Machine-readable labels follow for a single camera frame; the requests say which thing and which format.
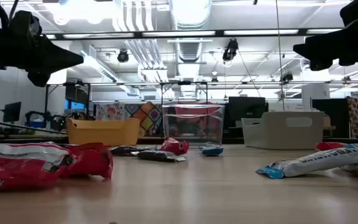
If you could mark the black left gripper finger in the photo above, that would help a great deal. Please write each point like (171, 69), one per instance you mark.
(57, 57)

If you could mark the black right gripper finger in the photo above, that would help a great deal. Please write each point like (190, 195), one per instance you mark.
(322, 48)

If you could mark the black Hershey's candy bar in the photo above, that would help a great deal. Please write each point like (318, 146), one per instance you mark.
(157, 155)
(123, 151)

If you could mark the black background robot arm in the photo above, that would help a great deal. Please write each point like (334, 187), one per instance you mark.
(54, 123)

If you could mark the thin grey hanging pole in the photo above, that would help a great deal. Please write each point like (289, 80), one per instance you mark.
(278, 46)

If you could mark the black ceiling spotlight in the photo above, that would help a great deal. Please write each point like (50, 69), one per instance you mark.
(230, 51)
(287, 77)
(123, 56)

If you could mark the small black monitor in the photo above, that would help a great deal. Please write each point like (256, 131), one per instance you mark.
(12, 112)

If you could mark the black partition panel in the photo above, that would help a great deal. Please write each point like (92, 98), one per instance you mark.
(331, 118)

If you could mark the floral print cloth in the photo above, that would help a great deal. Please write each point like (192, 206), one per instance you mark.
(110, 112)

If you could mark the yellow plastic bin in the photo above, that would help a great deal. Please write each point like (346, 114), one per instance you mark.
(104, 133)

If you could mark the light grey plastic bin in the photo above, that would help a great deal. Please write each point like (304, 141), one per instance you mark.
(284, 137)

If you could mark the black overhead light bar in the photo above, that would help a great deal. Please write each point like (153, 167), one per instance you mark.
(219, 32)

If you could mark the colourful patchwork quilt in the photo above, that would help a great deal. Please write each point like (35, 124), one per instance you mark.
(148, 119)

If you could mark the clear plastic bin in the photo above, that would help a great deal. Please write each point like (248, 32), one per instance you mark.
(194, 124)

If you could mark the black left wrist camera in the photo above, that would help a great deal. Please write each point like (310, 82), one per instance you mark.
(25, 23)

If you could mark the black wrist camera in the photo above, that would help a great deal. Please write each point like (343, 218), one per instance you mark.
(353, 12)
(25, 23)

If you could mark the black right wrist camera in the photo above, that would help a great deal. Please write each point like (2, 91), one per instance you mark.
(353, 12)

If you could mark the dark wall screen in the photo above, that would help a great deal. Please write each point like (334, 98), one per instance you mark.
(77, 92)

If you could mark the black background rig frame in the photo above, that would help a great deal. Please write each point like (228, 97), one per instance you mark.
(46, 102)

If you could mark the black aluminium table frame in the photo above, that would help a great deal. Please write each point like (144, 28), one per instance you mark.
(350, 140)

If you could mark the silver ventilation duct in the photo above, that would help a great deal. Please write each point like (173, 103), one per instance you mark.
(191, 18)

